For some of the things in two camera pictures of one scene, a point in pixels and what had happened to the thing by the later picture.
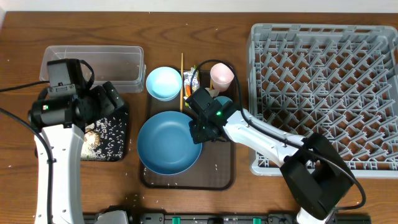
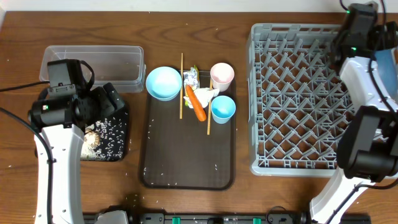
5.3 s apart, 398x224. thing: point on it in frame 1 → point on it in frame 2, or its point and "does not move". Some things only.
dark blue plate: [165, 144] → [388, 70]
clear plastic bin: [124, 65] does not move
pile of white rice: [112, 130] does not move
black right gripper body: [199, 130] → [382, 42]
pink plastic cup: [222, 76] does not move
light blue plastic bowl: [163, 83] does not move
